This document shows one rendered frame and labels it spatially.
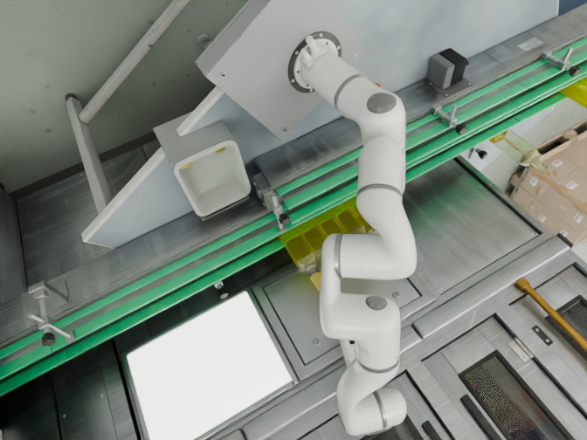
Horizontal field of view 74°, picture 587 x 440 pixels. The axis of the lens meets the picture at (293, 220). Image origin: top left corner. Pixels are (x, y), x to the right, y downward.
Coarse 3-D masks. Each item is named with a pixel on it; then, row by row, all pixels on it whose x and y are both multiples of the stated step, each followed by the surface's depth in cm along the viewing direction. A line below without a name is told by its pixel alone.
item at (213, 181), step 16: (224, 144) 98; (192, 160) 97; (208, 160) 109; (224, 160) 112; (240, 160) 105; (176, 176) 98; (192, 176) 110; (208, 176) 113; (224, 176) 116; (240, 176) 113; (192, 192) 114; (208, 192) 117; (224, 192) 116; (240, 192) 116; (208, 208) 114
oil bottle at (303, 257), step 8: (288, 232) 118; (296, 232) 117; (280, 240) 122; (288, 240) 116; (296, 240) 116; (304, 240) 116; (288, 248) 115; (296, 248) 114; (304, 248) 114; (296, 256) 113; (304, 256) 113; (312, 256) 112; (296, 264) 115; (304, 264) 112; (312, 264) 112
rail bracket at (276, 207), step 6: (264, 192) 110; (270, 192) 110; (270, 198) 109; (276, 198) 104; (276, 204) 106; (276, 210) 107; (282, 210) 108; (282, 216) 105; (282, 222) 105; (288, 222) 106; (282, 228) 116
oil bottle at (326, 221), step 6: (318, 216) 120; (324, 216) 120; (330, 216) 120; (318, 222) 119; (324, 222) 118; (330, 222) 118; (336, 222) 118; (324, 228) 117; (330, 228) 117; (336, 228) 117; (342, 228) 117; (324, 234) 118
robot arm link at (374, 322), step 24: (336, 240) 73; (336, 264) 72; (336, 288) 73; (336, 312) 70; (360, 312) 69; (384, 312) 68; (336, 336) 71; (360, 336) 69; (384, 336) 68; (360, 360) 74; (384, 360) 71
